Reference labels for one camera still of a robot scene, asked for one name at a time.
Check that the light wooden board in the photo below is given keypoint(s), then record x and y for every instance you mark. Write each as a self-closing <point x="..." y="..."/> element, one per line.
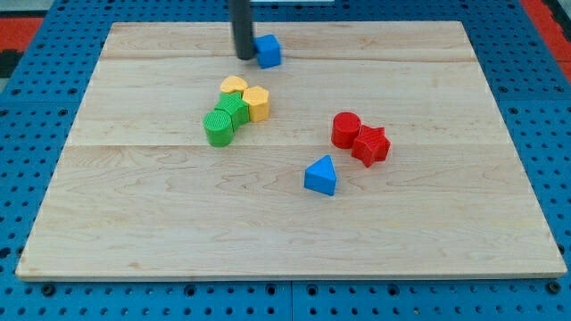
<point x="139" y="194"/>

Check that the green cylinder block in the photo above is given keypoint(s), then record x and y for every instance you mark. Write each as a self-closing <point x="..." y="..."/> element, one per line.
<point x="218" y="128"/>

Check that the blue cube block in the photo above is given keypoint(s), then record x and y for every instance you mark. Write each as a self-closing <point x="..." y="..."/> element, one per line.
<point x="268" y="51"/>

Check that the yellow hexagon block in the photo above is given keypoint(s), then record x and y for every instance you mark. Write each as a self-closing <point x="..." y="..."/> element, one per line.
<point x="257" y="98"/>

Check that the yellow heart block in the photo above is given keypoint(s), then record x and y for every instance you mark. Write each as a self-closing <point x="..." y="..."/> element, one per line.
<point x="232" y="84"/>

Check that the red cylinder block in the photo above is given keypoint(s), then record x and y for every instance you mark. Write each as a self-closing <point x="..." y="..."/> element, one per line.
<point x="345" y="128"/>

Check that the green star block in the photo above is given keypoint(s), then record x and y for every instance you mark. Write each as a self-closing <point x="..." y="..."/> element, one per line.
<point x="235" y="107"/>

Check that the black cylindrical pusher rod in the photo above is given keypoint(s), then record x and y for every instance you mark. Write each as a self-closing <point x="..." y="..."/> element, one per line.
<point x="240" y="17"/>

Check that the red star block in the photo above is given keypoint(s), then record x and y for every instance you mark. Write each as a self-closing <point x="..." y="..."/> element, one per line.
<point x="371" y="145"/>

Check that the blue triangle block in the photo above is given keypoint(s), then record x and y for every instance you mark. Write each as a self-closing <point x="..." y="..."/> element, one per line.
<point x="321" y="177"/>

